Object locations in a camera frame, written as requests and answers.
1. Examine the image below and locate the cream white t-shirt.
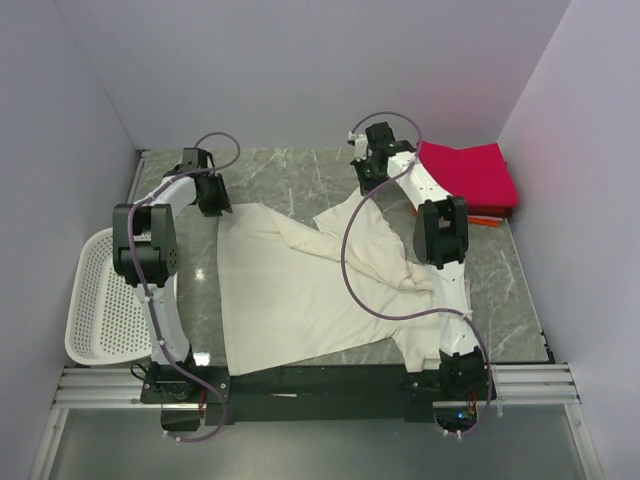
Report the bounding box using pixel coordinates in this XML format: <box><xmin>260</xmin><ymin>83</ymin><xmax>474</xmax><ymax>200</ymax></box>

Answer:
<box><xmin>217</xmin><ymin>193</ymin><xmax>440</xmax><ymax>375</ymax></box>

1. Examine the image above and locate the white perforated plastic basket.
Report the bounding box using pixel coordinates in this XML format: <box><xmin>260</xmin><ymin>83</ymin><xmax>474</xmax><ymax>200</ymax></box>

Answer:
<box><xmin>65</xmin><ymin>228</ymin><xmax>151</xmax><ymax>366</ymax></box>

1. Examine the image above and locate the magenta folded t-shirt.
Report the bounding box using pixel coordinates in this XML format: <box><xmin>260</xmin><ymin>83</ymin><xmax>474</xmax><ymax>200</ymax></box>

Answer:
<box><xmin>415</xmin><ymin>140</ymin><xmax>520</xmax><ymax>209</ymax></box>

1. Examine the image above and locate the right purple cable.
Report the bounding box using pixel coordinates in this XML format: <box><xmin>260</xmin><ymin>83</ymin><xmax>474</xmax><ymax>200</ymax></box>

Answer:
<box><xmin>339</xmin><ymin>110</ymin><xmax>499</xmax><ymax>441</ymax></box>

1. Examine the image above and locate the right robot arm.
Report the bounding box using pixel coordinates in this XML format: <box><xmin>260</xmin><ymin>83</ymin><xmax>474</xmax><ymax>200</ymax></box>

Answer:
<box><xmin>347</xmin><ymin>122</ymin><xmax>488</xmax><ymax>399</ymax></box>

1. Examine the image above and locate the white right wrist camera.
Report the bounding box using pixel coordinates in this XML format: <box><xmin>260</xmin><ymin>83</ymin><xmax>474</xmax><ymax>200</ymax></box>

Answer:
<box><xmin>347</xmin><ymin>132</ymin><xmax>369</xmax><ymax>162</ymax></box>

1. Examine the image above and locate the orange folded t-shirt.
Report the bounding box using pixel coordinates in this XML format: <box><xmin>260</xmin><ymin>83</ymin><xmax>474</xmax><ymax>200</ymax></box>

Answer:
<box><xmin>438</xmin><ymin>215</ymin><xmax>503</xmax><ymax>228</ymax></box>

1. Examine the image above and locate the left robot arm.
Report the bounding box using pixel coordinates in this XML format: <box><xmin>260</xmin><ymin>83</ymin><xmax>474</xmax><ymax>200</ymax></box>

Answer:
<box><xmin>112</xmin><ymin>147</ymin><xmax>233</xmax><ymax>402</ymax></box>

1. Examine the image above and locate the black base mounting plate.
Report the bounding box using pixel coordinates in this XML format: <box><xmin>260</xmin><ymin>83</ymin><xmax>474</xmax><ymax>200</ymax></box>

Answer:
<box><xmin>131</xmin><ymin>364</ymin><xmax>496</xmax><ymax>432</ymax></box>

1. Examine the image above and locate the pink folded t-shirt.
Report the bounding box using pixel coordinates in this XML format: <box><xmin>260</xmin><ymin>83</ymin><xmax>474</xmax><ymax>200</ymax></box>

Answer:
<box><xmin>468</xmin><ymin>216</ymin><xmax>503</xmax><ymax>225</ymax></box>

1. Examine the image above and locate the aluminium extrusion rail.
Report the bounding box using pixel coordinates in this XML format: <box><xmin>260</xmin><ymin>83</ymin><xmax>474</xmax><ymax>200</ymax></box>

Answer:
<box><xmin>52</xmin><ymin>364</ymin><xmax>581</xmax><ymax>410</ymax></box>

